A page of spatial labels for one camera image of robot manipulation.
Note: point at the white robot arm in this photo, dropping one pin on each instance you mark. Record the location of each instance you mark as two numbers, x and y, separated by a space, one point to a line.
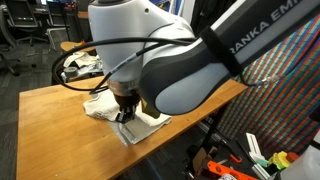
166 66

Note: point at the red round cap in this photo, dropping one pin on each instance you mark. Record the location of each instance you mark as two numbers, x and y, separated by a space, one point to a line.
293 156

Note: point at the dark office chair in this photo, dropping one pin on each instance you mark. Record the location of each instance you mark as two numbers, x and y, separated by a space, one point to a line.
5 30

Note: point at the white plastic bracket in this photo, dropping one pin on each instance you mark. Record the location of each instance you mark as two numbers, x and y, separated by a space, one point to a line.
254 146

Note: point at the black orange bar clamp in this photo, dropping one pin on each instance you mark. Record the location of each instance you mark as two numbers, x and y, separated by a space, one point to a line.
236 159

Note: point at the crumpled white sheet pile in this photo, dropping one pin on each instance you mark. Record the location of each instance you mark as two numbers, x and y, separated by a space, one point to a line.
80 60

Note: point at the white woven cloth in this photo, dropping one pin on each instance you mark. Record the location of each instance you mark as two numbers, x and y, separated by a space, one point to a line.
150 125

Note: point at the black table frame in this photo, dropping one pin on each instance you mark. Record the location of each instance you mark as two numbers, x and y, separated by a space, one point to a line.
213 130

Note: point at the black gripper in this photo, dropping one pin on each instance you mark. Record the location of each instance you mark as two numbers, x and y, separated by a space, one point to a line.
126 100

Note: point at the black mesh office chair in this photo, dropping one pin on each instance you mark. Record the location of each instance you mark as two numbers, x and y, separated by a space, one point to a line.
21 13

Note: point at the black curtain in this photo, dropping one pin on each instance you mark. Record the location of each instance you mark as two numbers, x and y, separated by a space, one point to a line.
206 13

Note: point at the grey white container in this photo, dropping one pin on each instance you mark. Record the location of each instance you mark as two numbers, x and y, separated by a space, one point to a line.
303 166

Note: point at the yellow green plastic part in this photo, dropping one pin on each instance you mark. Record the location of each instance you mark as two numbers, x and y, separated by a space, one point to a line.
280 160

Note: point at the round wooden side table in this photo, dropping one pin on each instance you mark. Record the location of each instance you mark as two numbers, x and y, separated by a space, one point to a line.
68 46

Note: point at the grey tape roll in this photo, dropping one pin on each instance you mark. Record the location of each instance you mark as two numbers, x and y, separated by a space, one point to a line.
68 71

